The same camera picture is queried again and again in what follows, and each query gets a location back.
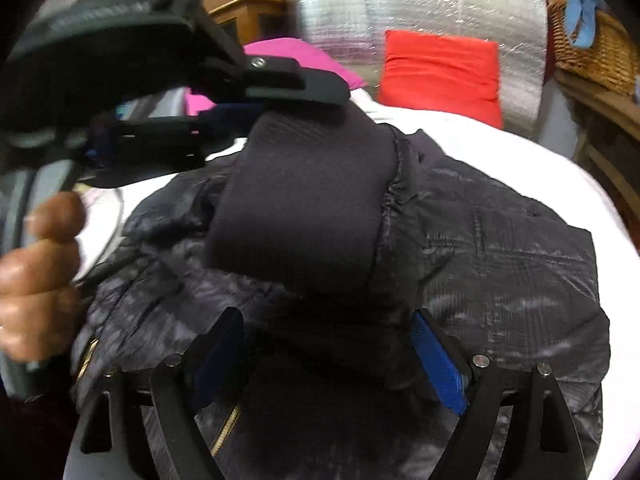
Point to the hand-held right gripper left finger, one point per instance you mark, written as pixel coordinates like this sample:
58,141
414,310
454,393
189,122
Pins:
215,360

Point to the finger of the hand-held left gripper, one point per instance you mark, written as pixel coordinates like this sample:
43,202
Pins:
290,80
200,127

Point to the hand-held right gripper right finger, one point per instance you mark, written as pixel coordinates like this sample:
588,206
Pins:
440,365

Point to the black puffer jacket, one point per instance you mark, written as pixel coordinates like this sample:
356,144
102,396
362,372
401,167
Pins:
500,260

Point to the person's left hand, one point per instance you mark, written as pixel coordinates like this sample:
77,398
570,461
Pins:
40,290

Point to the pink pillow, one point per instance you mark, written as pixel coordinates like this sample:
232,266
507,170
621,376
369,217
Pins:
305,57

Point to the red pillow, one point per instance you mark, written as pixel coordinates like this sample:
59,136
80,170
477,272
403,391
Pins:
440,75

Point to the white bed sheet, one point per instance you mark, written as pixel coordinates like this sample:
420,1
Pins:
500,145

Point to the wooden shelf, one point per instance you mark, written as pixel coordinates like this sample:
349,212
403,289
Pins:
605,115

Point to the blue cloth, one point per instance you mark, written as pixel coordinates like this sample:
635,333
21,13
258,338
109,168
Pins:
582,15

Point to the wicker basket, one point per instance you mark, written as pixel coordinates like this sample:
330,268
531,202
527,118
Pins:
610,50

